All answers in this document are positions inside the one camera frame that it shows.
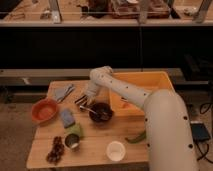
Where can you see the white round cup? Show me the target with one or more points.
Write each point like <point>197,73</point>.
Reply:
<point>115,151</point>

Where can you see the blue foot pedal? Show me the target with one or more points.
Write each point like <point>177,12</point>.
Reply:
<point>199,132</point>

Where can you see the grey folded cloth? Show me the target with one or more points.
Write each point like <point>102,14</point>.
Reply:
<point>59,94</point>

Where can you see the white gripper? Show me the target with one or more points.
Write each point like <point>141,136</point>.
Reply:
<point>91,91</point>

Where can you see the green cloth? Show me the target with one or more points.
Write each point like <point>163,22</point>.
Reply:
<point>75,129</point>

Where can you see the green chili pepper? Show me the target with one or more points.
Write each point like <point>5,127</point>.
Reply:
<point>136,139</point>

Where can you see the wooden table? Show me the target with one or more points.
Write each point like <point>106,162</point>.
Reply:
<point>92,150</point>

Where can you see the orange bowl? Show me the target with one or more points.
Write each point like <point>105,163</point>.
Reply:
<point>44,110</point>

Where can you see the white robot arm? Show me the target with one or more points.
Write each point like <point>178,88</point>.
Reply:
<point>167,125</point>

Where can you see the dark brown bowl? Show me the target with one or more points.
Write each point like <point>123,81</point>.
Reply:
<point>100,112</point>

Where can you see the dark grape bunch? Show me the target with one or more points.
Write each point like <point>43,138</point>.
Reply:
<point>54,156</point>

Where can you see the blue eraser sponge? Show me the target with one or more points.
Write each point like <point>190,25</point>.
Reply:
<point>67,118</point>

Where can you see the metal spoon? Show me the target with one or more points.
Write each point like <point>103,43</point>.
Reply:
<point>88,109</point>

